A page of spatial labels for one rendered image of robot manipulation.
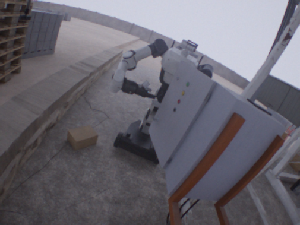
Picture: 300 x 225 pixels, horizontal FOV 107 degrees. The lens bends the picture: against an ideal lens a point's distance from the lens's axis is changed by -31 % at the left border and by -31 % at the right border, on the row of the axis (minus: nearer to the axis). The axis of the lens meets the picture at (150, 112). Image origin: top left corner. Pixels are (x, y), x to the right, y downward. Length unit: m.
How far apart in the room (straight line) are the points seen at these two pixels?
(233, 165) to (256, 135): 0.20
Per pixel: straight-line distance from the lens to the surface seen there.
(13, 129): 1.53
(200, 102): 0.80
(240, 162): 0.86
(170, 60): 1.21
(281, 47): 1.33
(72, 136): 1.77
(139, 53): 1.22
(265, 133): 0.82
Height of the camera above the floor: 1.31
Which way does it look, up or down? 25 degrees down
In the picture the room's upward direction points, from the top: 25 degrees clockwise
